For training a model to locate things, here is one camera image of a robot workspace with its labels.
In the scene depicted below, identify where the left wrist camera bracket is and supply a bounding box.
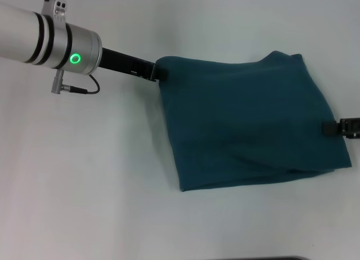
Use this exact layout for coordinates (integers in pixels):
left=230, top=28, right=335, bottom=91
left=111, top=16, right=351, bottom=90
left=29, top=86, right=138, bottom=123
left=40, top=0, right=69, bottom=26

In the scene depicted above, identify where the left gripper cable with plug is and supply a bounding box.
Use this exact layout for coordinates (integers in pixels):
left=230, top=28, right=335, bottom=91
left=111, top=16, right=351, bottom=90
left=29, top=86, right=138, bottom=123
left=51, top=69, right=101, bottom=95

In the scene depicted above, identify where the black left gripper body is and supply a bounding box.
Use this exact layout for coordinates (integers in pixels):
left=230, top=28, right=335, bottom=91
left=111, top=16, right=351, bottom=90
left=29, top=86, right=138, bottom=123
left=99, top=47, right=158, bottom=83

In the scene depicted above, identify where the dark grey flat panel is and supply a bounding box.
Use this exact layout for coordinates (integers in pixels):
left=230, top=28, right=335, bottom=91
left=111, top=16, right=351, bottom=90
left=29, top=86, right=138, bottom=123
left=193, top=255, right=311, bottom=260

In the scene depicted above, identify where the teal blue printed t-shirt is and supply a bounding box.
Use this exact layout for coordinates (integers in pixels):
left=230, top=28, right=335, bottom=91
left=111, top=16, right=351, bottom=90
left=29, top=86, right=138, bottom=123
left=155, top=50, right=353, bottom=194

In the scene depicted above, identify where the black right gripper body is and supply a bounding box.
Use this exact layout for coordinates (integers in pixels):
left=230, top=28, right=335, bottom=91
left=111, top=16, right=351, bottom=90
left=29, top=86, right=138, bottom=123
left=338, top=117, right=360, bottom=140

